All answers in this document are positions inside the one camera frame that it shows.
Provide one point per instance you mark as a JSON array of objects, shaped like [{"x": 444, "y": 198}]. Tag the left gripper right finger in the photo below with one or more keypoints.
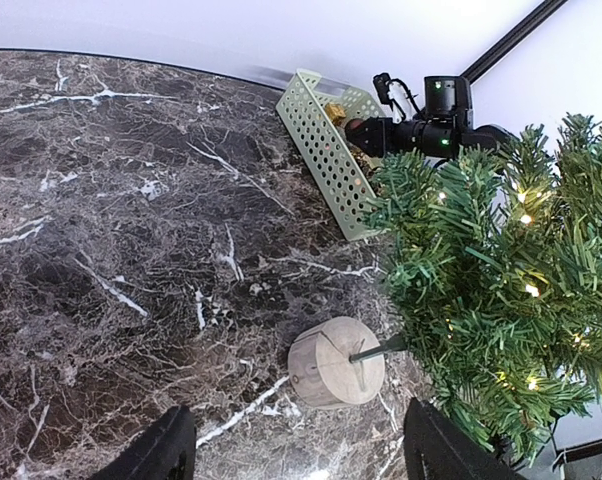
[{"x": 434, "y": 448}]

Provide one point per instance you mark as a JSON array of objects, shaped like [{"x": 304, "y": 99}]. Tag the round wooden tree base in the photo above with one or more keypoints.
[{"x": 320, "y": 369}]

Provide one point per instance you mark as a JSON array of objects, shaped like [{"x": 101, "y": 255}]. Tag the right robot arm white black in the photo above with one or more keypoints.
[{"x": 486, "y": 137}]

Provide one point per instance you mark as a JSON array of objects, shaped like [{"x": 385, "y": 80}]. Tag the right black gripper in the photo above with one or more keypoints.
[{"x": 447, "y": 120}]

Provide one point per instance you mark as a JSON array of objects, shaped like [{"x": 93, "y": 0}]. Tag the red bauble ornament left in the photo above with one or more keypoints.
[{"x": 353, "y": 127}]

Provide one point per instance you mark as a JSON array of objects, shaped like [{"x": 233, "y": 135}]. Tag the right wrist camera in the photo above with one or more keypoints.
[{"x": 395, "y": 94}]

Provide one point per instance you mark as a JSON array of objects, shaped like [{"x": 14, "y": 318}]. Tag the small green christmas tree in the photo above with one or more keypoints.
[{"x": 496, "y": 274}]

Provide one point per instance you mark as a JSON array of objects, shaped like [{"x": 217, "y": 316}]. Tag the right black frame post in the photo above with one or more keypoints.
[{"x": 509, "y": 41}]

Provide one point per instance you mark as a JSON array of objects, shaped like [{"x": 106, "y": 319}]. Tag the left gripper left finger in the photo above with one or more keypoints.
[{"x": 165, "y": 450}]

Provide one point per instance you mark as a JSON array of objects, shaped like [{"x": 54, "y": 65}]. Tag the green plastic basket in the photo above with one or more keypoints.
[{"x": 341, "y": 170}]

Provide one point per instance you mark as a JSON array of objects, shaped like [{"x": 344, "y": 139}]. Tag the gold gift box ornament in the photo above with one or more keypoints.
[{"x": 335, "y": 113}]

